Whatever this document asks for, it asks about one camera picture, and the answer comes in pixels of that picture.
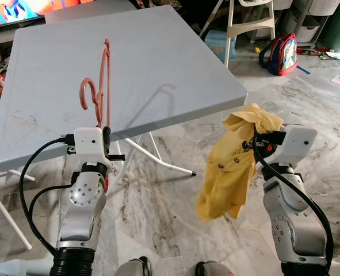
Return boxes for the robot leg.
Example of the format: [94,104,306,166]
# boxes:
[113,256,153,276]
[194,260,235,276]

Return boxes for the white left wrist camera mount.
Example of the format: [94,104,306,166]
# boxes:
[73,128,110,167]

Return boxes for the red and blue backpack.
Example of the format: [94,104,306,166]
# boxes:
[259,33,299,76]

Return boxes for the grey folding table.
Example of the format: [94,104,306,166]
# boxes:
[0,6,249,251]

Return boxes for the television screen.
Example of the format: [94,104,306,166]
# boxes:
[0,0,95,28]

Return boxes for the yellow shirt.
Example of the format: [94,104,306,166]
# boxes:
[197,103,285,220]

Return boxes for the green plastic bin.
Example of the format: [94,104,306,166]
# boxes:
[321,0,340,52]

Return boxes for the white plastic high chair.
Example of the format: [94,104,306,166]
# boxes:
[200,0,277,70]

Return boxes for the reddish brown plastic hanger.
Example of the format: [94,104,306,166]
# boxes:
[79,39,112,193]

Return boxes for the robot left leg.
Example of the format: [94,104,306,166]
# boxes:
[113,256,153,276]

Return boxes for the robot right leg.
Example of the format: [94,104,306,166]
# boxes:
[194,260,235,276]

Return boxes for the pale blue storage box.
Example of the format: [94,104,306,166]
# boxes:
[204,30,237,62]

